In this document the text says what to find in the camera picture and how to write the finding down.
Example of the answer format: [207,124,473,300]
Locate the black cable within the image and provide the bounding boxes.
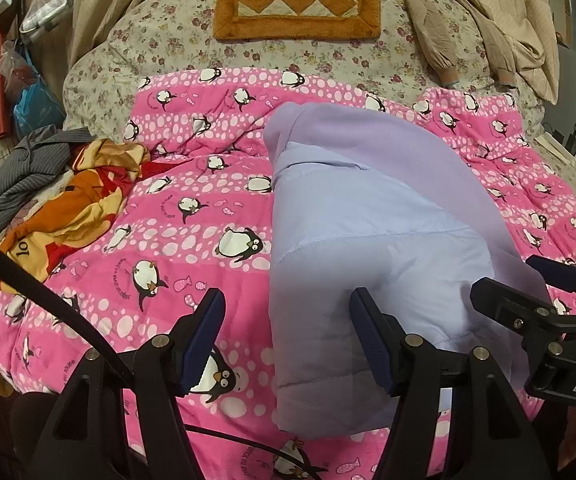
[0,227,324,480]

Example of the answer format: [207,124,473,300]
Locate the grey striped garment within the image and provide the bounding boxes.
[0,127,94,241]

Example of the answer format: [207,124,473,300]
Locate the floral bed sheet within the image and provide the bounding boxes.
[63,0,544,131]

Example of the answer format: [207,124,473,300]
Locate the orange cartoon print blanket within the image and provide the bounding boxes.
[0,139,151,283]

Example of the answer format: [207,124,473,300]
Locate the blue plastic bag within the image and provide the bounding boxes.
[13,77,66,136]

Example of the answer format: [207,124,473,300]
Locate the orange checkered mat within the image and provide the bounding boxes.
[213,0,383,43]

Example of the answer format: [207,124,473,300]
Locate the beige curtain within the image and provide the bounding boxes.
[33,0,179,77]

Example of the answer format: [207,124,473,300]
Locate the beige garment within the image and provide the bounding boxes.
[393,0,519,87]

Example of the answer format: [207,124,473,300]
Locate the white power strip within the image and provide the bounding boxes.
[538,129,576,162]

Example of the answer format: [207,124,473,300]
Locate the lavender padded jacket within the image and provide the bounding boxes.
[263,101,554,433]

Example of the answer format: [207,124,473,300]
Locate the beige quilted cloth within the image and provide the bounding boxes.
[443,0,562,106]

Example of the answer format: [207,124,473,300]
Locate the pink penguin print blanket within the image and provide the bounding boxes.
[0,67,576,480]

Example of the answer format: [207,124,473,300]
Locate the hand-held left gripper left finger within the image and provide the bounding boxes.
[27,287,227,480]

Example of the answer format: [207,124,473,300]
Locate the clear plastic bag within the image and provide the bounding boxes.
[18,0,75,46]

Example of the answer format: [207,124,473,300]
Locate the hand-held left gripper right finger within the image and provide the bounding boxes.
[349,287,551,480]

